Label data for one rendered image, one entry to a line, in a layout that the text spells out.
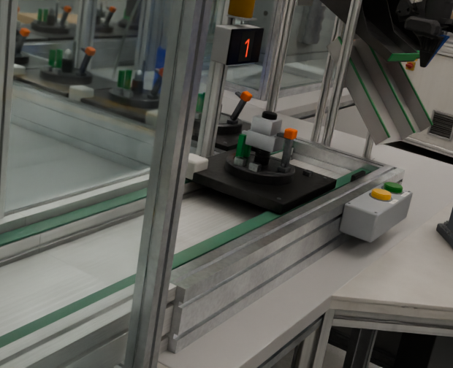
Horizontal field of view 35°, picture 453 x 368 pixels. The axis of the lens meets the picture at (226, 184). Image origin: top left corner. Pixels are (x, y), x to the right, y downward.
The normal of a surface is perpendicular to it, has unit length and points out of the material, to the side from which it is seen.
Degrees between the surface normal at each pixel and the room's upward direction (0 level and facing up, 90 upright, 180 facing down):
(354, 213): 90
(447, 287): 0
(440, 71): 90
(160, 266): 90
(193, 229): 0
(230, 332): 0
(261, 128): 90
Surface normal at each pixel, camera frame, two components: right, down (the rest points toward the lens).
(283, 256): 0.83, 0.30
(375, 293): 0.16, -0.93
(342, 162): -0.53, 0.19
